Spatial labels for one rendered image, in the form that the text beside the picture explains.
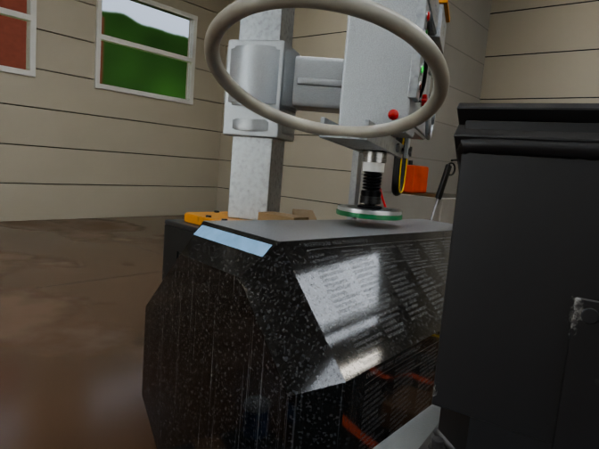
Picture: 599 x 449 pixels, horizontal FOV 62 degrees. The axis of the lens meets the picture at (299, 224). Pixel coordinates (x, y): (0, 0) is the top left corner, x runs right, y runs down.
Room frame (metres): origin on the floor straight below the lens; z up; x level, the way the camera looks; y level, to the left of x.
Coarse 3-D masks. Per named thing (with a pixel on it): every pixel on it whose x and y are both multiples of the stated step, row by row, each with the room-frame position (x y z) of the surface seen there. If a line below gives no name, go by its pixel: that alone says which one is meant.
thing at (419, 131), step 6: (426, 66) 1.75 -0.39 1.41; (426, 72) 1.77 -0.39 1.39; (426, 78) 1.79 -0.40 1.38; (426, 84) 2.05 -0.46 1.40; (420, 96) 1.84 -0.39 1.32; (420, 102) 1.90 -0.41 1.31; (420, 126) 1.99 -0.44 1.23; (414, 132) 1.96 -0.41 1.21; (420, 132) 2.09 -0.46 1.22; (408, 138) 1.81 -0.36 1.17; (414, 138) 2.31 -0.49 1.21; (420, 138) 2.29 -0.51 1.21; (408, 144) 1.81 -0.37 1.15; (408, 156) 1.85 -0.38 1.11
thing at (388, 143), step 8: (328, 120) 1.28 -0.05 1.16; (368, 120) 1.21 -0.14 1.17; (320, 136) 1.25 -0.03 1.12; (328, 136) 1.24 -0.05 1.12; (336, 136) 1.24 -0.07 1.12; (344, 136) 1.23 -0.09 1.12; (384, 136) 1.44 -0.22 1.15; (344, 144) 1.45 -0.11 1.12; (352, 144) 1.42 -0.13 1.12; (360, 144) 1.39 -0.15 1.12; (368, 144) 1.36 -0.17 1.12; (376, 144) 1.33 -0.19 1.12; (384, 144) 1.46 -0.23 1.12; (392, 144) 1.61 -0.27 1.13; (400, 144) 1.79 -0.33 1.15; (360, 152) 1.88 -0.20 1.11; (392, 152) 1.62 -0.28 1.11; (400, 152) 1.81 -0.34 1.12; (408, 152) 1.81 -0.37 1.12
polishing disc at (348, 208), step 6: (342, 204) 1.72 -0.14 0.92; (348, 204) 1.74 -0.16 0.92; (342, 210) 1.61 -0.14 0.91; (348, 210) 1.59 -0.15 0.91; (354, 210) 1.58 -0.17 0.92; (360, 210) 1.57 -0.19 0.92; (366, 210) 1.56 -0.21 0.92; (372, 210) 1.56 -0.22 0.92; (378, 210) 1.58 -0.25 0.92; (384, 210) 1.60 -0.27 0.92; (390, 210) 1.62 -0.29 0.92; (396, 210) 1.64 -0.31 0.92
